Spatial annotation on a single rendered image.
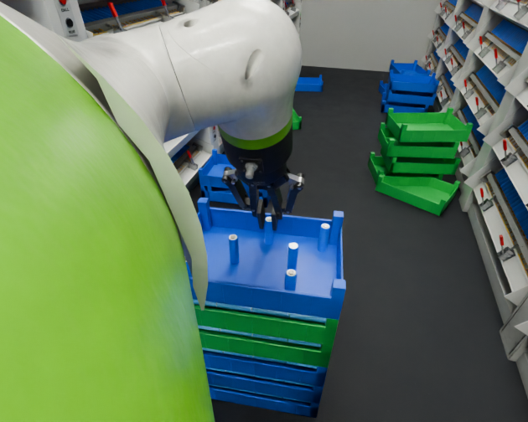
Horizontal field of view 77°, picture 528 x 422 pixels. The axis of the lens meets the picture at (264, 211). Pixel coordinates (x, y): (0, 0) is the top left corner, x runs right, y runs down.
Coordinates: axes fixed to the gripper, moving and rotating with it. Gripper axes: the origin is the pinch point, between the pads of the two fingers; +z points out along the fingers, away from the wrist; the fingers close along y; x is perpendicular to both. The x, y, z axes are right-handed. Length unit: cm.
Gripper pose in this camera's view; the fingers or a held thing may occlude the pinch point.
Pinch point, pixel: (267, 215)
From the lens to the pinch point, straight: 63.9
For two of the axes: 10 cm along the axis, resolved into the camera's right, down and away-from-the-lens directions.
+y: 9.9, 1.0, -1.4
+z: 0.7, 4.6, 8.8
